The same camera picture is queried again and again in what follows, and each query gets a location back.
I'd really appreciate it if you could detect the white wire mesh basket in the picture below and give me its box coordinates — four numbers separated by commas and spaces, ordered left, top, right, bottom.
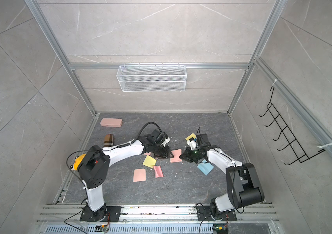
116, 65, 187, 92

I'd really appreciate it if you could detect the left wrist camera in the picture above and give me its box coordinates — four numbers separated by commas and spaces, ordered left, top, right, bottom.
148, 130, 170, 145

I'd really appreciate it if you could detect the pink torn memo page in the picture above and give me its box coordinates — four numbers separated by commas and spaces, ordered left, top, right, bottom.
133, 169, 146, 182

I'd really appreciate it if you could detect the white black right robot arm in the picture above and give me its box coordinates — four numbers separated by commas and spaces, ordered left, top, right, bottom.
180, 132, 265, 220

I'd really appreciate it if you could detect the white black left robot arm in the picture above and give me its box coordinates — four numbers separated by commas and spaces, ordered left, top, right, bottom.
66, 122, 172, 222

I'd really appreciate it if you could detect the brown plaid cylinder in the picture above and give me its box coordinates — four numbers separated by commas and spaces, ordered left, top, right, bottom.
103, 134, 114, 147

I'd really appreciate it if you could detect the pink eraser case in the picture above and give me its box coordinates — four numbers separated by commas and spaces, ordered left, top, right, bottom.
100, 118, 123, 128

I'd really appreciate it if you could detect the black wire hook rack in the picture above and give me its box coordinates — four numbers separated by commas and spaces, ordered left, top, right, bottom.
259, 87, 326, 166

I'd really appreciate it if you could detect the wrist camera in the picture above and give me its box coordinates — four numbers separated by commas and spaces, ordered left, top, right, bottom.
148, 130, 170, 145
187, 137, 199, 151

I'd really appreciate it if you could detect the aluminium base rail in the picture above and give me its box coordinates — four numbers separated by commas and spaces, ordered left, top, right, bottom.
32, 203, 284, 234

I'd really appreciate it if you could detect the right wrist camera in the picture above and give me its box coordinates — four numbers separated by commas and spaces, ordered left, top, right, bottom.
187, 137, 199, 151

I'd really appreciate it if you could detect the yellow memo pad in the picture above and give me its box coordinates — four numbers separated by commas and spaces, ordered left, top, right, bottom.
185, 133, 196, 142

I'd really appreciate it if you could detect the yellow torn memo page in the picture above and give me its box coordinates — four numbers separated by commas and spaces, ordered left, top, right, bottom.
143, 155, 156, 168

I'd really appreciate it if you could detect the yellow plush toy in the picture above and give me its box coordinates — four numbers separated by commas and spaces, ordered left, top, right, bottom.
70, 154, 86, 171

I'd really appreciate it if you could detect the blue memo pad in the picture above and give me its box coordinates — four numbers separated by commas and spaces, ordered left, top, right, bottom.
197, 161, 214, 175

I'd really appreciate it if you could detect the dark pink torn page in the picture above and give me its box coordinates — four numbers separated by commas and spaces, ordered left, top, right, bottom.
153, 166, 164, 178

